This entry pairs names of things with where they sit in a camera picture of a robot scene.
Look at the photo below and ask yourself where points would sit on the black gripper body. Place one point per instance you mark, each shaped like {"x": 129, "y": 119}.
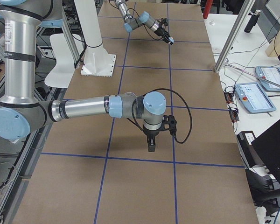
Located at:
{"x": 161, "y": 32}
{"x": 151, "y": 133}

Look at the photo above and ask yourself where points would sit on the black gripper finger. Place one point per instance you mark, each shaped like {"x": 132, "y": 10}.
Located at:
{"x": 151, "y": 145}
{"x": 168, "y": 39}

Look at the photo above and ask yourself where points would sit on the red object at edge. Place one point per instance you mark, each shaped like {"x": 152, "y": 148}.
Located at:
{"x": 207, "y": 8}

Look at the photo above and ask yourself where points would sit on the orange circuit board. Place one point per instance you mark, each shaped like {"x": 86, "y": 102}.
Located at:
{"x": 229, "y": 97}

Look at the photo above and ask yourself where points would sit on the black bottle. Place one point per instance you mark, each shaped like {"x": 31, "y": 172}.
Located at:
{"x": 252, "y": 21}

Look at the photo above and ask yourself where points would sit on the black desktop box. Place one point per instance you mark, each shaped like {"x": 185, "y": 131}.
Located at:
{"x": 249, "y": 155}

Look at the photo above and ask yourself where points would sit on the near blue teach pendant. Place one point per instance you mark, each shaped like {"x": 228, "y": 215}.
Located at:
{"x": 253, "y": 98}

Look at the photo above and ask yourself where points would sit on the blue teach pendant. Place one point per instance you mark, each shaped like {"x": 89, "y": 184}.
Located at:
{"x": 253, "y": 98}
{"x": 269, "y": 73}

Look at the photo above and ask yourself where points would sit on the white plastic chair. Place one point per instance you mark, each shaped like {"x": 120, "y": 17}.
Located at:
{"x": 60, "y": 76}

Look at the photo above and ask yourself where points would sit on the far blue teach pendant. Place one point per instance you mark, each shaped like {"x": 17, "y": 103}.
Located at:
{"x": 269, "y": 73}

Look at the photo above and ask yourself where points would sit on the black laptop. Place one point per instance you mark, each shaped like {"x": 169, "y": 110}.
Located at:
{"x": 267, "y": 146}

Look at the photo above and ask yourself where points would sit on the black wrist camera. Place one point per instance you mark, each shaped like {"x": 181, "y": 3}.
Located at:
{"x": 163, "y": 23}
{"x": 169, "y": 124}

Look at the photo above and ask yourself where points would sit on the white camera stand column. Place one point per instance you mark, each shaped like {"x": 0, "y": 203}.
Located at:
{"x": 97, "y": 61}

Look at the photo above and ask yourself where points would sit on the aluminium frame post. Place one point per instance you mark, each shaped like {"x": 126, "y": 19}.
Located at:
{"x": 247, "y": 5}

